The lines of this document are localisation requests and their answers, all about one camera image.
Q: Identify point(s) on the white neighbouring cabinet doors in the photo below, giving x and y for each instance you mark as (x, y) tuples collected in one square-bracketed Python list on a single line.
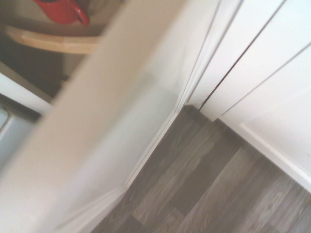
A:
[(267, 72)]

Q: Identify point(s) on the white corner cabinet frame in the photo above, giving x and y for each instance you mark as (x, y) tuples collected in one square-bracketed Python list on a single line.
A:
[(22, 89)]

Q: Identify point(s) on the round wooden cabinet shelf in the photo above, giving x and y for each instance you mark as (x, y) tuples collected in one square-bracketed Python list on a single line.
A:
[(60, 43)]

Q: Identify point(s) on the red mug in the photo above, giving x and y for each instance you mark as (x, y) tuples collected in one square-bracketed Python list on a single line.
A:
[(64, 11)]

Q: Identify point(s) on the white cabinet door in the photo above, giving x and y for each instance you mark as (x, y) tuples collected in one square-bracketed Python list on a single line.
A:
[(97, 121)]

